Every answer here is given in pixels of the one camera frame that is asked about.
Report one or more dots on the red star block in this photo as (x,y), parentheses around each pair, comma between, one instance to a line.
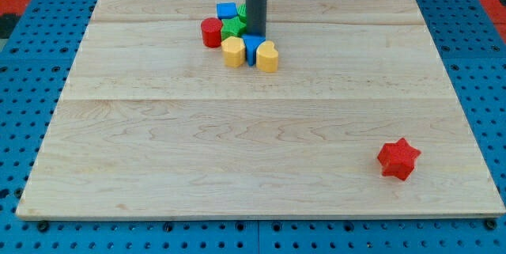
(398,159)

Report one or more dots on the yellow heart block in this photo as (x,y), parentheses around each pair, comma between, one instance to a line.
(267,57)

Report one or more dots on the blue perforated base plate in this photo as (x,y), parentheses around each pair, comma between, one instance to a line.
(38,57)

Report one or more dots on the green star block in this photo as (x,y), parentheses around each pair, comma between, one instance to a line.
(232,27)

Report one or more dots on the light wooden board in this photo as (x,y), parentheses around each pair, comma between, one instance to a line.
(152,126)

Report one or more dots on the red cylinder block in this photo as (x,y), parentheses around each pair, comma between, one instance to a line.
(211,32)

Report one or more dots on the blue triangle block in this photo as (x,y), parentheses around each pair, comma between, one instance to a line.
(252,42)

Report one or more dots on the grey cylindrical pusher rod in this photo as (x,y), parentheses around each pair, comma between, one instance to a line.
(256,17)

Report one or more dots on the yellow pentagon block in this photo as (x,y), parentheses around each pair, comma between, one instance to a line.
(233,51)

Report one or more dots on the green round block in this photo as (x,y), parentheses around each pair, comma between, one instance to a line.
(242,13)

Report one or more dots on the blue cube block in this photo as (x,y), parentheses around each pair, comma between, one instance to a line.
(226,10)

